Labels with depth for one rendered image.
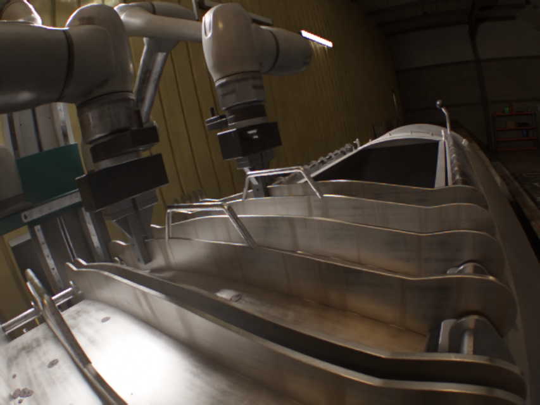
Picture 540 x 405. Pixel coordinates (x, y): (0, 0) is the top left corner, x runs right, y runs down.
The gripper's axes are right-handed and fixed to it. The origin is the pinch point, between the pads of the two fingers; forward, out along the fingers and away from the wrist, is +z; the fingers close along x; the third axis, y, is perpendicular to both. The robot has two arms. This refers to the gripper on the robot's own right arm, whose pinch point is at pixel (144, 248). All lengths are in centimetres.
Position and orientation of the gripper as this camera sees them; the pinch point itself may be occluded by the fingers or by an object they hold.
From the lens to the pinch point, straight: 46.1
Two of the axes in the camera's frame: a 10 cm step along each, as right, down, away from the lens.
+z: 2.1, 9.5, 2.4
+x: -5.4, 3.2, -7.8
